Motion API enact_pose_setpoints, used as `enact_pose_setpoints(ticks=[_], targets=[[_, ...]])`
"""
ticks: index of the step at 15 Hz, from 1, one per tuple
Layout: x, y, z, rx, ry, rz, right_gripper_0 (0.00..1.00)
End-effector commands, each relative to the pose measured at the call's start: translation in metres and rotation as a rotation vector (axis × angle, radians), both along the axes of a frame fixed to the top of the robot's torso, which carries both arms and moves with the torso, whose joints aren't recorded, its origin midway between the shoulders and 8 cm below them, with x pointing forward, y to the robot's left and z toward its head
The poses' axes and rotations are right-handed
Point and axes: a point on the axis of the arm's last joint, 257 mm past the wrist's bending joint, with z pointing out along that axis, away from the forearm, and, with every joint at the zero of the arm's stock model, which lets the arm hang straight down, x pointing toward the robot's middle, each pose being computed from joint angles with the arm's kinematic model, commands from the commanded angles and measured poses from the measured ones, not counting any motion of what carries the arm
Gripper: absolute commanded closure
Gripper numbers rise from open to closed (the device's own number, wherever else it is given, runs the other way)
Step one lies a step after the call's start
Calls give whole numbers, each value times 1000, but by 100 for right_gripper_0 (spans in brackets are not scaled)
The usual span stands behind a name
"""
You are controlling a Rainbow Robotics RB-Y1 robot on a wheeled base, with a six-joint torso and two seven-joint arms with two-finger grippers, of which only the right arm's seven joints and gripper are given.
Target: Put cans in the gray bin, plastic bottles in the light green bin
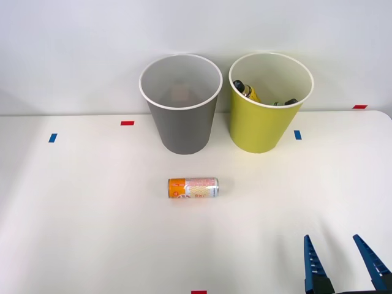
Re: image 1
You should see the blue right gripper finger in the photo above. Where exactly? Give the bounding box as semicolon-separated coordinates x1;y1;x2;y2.
303;234;336;294
352;234;392;291

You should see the orange and white drink can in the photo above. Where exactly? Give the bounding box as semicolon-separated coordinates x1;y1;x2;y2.
167;176;221;200

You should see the yellow-green plastic waste bin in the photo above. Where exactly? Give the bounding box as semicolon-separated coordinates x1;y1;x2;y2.
228;51;315;155

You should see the green label plastic bottle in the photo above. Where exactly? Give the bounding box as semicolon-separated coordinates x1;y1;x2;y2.
273;98;300;107

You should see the grey plastic waste bin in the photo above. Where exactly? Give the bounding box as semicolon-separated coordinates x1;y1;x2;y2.
138;53;224;156

